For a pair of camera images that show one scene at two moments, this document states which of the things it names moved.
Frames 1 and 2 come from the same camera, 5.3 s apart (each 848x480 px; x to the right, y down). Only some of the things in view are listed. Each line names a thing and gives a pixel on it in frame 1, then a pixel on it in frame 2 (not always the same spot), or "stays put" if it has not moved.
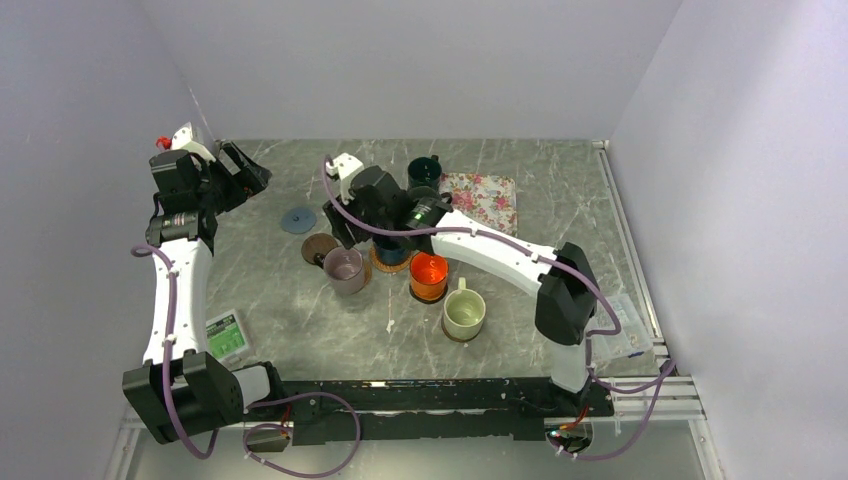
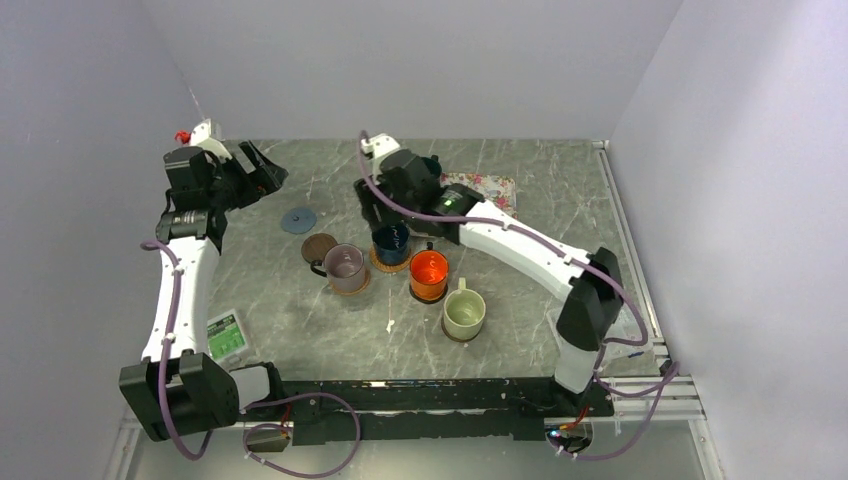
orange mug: (428, 275) stays put
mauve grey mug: (344, 268) stays put
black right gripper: (340, 219) -> (370, 210)
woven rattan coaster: (385, 267) stays put
